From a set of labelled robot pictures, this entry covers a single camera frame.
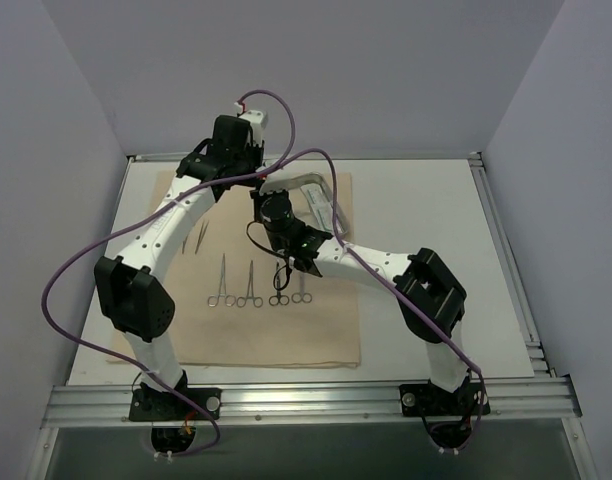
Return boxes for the metal instrument tray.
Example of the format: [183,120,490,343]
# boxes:
[279,172,351,237]

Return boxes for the surgical forceps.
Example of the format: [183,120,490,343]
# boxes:
[236,260,263,308]

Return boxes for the beige cloth wrap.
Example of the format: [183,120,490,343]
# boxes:
[164,187,360,368]

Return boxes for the white packet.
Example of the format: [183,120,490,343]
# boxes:
[301,184,333,233]

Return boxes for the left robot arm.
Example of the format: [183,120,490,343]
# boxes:
[94,110,267,419]

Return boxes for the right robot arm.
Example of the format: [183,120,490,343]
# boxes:
[250,190,473,413]

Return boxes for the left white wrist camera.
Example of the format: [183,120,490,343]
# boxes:
[234,101,268,146]

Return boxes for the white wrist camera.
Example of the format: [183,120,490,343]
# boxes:
[259,175,299,195]
[234,101,268,146]

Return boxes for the right black thin cable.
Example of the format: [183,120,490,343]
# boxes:
[245,222,295,294]

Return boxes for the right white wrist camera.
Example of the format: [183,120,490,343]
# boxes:
[259,175,299,195]

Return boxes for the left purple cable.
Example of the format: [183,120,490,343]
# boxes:
[40,89,300,457]

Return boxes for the purple cable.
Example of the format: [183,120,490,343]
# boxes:
[40,89,300,457]
[258,147,490,456]

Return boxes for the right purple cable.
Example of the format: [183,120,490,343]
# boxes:
[258,147,490,456]

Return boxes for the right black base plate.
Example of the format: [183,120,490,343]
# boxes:
[398,380,481,418]

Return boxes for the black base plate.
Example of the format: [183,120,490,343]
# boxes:
[128,386,222,422]
[398,380,481,418]

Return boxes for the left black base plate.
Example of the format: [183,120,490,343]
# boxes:
[128,386,222,422]

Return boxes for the aluminium frame rail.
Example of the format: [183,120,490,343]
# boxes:
[42,376,581,428]

